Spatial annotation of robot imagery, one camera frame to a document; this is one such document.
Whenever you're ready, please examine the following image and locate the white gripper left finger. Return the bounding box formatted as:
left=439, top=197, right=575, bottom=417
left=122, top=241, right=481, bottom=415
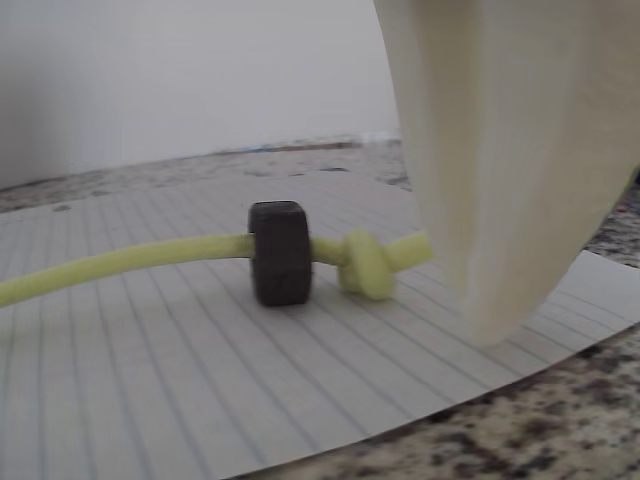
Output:
left=374, top=0, right=466, bottom=321

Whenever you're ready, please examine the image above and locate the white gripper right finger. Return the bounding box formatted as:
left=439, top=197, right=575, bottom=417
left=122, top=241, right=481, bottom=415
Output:
left=417, top=0, right=640, bottom=349

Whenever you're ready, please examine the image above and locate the yellow-green knotted rope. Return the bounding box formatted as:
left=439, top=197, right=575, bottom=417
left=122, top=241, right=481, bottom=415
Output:
left=0, top=227, right=434, bottom=309

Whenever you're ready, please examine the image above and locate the black ring bead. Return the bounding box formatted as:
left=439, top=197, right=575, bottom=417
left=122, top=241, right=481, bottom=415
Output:
left=247, top=199, right=317, bottom=309

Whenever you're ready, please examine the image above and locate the white backdrop board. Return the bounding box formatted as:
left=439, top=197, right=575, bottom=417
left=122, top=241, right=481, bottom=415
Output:
left=0, top=0, right=404, bottom=194

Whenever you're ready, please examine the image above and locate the lined white paper sheet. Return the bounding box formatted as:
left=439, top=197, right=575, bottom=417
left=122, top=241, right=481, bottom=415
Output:
left=0, top=174, right=640, bottom=480

